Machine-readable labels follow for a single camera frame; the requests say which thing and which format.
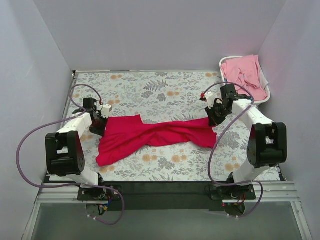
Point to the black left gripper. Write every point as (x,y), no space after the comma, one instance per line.
(99,126)

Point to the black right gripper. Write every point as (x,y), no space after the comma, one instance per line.
(214,117)

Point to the red t shirt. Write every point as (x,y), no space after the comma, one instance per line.
(125,135)

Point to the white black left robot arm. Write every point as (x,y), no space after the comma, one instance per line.
(64,152)

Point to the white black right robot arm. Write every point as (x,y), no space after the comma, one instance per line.
(267,143)

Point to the pink t shirt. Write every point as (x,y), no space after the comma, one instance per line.
(245,75)

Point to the white laundry basket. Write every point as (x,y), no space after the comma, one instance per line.
(260,100)

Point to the floral table mat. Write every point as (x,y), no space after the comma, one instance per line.
(162,97)

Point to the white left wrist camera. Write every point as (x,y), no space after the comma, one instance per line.
(105,110)

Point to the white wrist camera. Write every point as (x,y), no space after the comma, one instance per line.
(209,98)
(105,110)

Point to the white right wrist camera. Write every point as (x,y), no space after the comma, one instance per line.
(209,98)

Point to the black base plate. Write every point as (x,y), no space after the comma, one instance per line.
(166,195)

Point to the aluminium frame rail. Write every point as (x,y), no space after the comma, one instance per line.
(273,191)

